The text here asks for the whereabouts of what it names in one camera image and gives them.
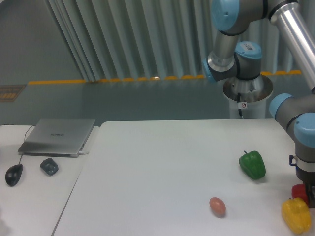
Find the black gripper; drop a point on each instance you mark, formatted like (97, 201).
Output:
(305, 171)

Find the red bell pepper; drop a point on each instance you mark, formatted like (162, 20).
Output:
(299, 191)

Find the black computer mouse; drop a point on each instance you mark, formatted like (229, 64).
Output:
(13, 174)

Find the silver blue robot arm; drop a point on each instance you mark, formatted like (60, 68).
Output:
(296, 116)

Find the yellow bell pepper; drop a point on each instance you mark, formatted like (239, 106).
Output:
(296, 214)

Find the green bell pepper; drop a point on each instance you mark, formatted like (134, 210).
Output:
(252, 165)

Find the brown egg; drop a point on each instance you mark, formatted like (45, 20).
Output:
(217, 206)

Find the grey pleated curtain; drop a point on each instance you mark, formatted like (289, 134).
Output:
(132, 39)

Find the silver closed laptop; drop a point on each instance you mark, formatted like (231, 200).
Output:
(57, 137)

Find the small black plastic gadget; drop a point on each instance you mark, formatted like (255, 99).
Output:
(49, 166)

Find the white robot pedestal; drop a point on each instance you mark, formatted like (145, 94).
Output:
(247, 99)

